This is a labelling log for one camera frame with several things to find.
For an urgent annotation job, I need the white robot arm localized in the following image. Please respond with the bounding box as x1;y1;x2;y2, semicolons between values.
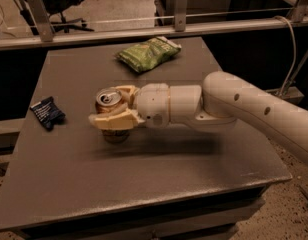
89;71;308;166

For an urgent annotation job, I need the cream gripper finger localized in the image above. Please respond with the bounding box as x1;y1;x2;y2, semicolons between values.
116;85;139;105
88;108;145;130

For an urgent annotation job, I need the dark blue rxbar wrapper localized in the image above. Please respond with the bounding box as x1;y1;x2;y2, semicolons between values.
30;96;65;131

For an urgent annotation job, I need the white cable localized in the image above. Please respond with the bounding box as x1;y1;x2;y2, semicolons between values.
273;15;298;97

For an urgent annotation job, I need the orange soda can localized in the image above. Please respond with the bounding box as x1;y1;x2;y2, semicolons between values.
95;87;129;144

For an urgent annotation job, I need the green chip bag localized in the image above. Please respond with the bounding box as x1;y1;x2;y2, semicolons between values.
116;36;182;73

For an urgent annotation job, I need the metal railing frame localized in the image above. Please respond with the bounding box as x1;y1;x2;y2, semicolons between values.
0;0;308;50

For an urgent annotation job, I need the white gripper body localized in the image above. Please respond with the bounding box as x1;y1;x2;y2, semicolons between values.
133;83;170;128

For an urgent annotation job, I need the black office chair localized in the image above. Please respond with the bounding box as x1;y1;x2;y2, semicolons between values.
43;0;93;33

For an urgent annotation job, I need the grey table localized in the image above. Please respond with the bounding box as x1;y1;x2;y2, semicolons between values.
0;37;290;240

